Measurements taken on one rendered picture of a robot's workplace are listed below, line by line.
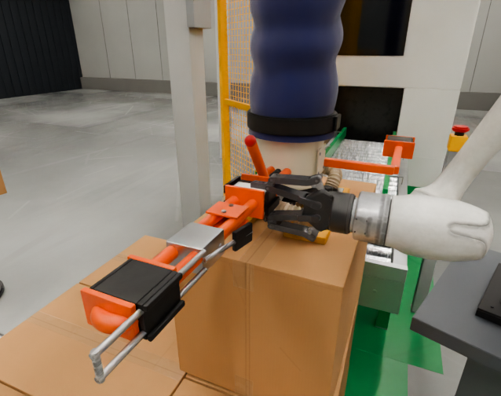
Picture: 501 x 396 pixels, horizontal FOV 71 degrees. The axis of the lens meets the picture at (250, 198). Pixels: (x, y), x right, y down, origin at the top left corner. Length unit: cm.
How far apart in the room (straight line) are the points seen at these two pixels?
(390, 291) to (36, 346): 122
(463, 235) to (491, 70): 964
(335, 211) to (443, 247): 17
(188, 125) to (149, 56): 1041
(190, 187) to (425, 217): 197
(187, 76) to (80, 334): 154
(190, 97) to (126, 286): 189
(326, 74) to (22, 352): 113
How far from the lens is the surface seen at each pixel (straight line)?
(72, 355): 122
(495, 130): 77
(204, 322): 89
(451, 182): 80
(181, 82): 228
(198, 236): 53
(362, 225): 62
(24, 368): 125
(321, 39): 81
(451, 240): 62
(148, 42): 1263
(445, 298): 109
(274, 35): 81
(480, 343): 100
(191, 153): 233
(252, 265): 73
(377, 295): 151
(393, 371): 190
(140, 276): 45
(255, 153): 69
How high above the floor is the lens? 136
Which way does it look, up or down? 23 degrees down
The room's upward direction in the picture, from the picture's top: straight up
